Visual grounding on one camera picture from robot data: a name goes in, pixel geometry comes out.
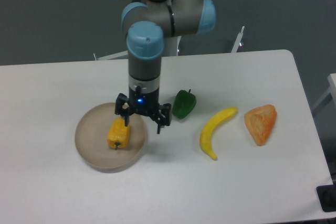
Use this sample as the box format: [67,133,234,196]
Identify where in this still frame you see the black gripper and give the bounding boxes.
[114,81,172,134]

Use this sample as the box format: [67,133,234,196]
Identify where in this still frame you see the yellow bell pepper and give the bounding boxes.
[107,118,131,150]

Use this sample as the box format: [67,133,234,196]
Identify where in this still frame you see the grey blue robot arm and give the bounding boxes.
[115,0,216,128]

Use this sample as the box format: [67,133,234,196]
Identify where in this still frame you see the green bell pepper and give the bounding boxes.
[172,89,197,119]

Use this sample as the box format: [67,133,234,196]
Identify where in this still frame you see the beige round plate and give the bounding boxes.
[75,103,146,173]

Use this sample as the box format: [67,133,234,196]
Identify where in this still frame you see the yellow banana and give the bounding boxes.
[199,106,238,161]

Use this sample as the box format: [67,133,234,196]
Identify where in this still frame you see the orange papaya slice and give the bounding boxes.
[244,104,277,146]

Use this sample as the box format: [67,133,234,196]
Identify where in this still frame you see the white furniture at right edge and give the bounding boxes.
[311,73,335,117]

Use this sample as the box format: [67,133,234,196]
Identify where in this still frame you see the black device at table edge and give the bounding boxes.
[316,184,336,212]

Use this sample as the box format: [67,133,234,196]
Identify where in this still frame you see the white frame bar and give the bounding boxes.
[231,26,245,53]

